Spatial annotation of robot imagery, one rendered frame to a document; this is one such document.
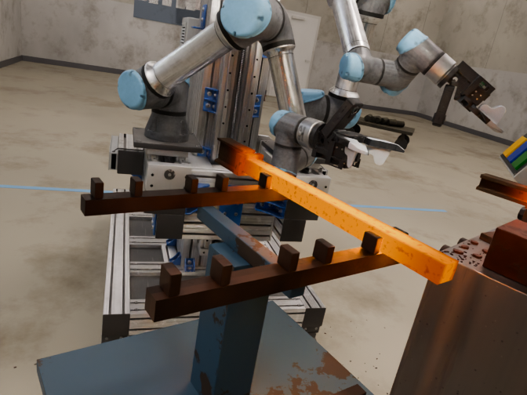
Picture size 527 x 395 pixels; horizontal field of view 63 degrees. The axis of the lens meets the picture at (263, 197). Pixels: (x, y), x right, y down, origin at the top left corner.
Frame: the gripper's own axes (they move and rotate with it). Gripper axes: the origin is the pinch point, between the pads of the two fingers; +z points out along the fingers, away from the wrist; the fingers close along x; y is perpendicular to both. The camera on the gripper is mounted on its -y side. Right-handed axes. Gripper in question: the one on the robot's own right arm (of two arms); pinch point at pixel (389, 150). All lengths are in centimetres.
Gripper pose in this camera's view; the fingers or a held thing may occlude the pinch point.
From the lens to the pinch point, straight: 98.9
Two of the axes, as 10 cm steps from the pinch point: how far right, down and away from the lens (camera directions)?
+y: -1.7, 9.3, 3.2
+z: 6.6, 3.5, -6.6
